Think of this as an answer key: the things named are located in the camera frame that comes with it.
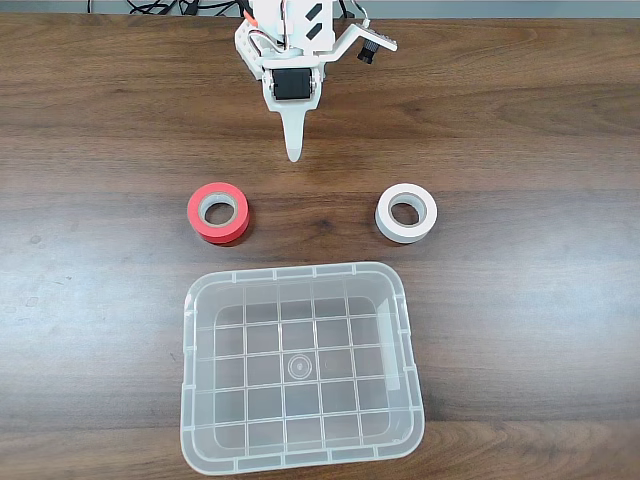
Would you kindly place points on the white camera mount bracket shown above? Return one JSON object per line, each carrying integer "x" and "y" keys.
{"x": 345, "y": 42}

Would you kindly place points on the clear plastic storage box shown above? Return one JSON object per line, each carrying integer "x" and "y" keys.
{"x": 230, "y": 400}

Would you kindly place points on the black gripper camera with board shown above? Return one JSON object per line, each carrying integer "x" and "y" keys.
{"x": 369, "y": 52}

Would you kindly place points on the red tape roll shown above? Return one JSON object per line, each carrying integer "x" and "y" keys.
{"x": 235, "y": 227}

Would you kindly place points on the white tape roll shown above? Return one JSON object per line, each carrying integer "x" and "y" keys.
{"x": 430, "y": 220}

